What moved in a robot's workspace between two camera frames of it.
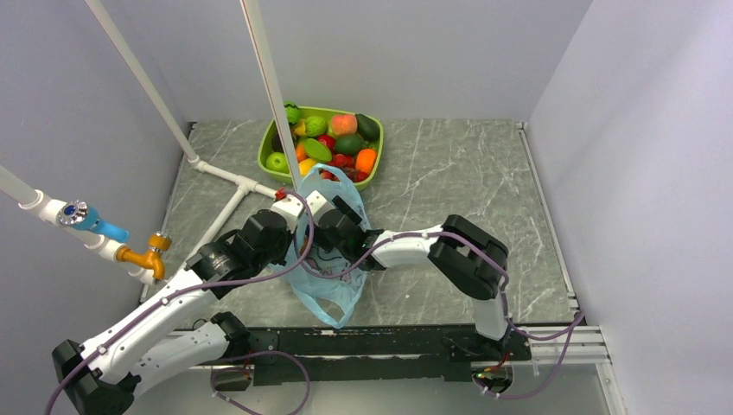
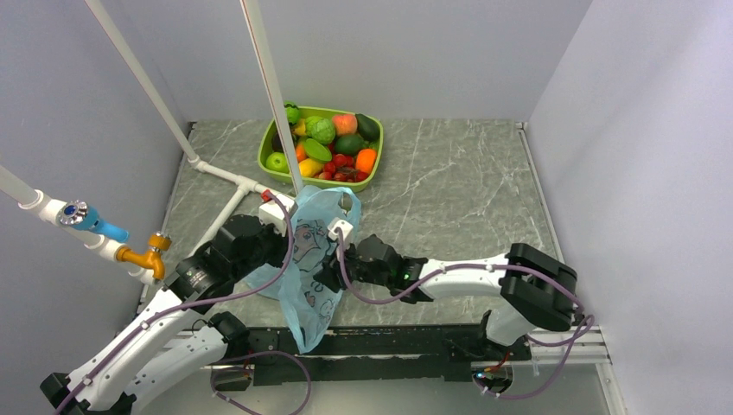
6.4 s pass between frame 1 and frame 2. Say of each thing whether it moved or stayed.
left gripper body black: stayed
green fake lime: stayed
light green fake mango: stayed
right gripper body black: moved
